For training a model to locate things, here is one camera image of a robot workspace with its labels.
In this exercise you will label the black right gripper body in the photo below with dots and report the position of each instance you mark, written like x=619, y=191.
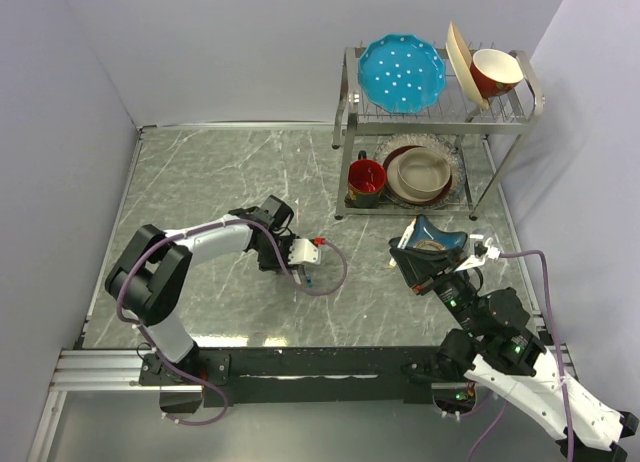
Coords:
x=455, y=293

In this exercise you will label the white pen yellow tip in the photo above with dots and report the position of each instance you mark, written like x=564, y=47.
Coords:
x=403, y=240

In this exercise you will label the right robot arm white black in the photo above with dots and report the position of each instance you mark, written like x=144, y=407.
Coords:
x=493, y=346

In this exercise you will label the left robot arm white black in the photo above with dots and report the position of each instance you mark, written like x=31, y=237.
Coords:
x=147, y=279

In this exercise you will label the small round patterned saucer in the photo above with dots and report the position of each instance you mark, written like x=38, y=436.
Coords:
x=430, y=245

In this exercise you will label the blue star shaped dish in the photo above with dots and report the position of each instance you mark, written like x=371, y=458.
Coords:
x=426, y=230

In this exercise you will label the dark red plate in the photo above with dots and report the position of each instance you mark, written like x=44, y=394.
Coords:
x=392, y=154

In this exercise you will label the beige bowl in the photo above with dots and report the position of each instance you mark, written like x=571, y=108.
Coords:
x=422, y=172

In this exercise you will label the red mug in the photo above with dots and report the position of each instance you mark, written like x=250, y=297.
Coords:
x=366, y=181

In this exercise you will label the metal dish rack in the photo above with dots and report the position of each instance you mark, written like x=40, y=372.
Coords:
x=360, y=125

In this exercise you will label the blue polka dot plate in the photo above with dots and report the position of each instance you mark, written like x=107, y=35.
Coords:
x=402, y=74

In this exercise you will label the red white bowl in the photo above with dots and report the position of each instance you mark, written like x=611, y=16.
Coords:
x=495, y=72

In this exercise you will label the cream plate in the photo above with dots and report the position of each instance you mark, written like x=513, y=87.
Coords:
x=460, y=59

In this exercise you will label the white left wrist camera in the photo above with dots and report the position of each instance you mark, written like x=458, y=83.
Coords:
x=303, y=253

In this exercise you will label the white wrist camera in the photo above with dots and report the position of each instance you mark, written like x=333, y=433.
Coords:
x=483, y=246
x=303, y=253

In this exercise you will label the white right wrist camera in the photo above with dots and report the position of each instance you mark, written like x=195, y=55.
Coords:
x=483, y=246

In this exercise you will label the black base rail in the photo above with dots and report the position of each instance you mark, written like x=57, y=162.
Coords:
x=254, y=375

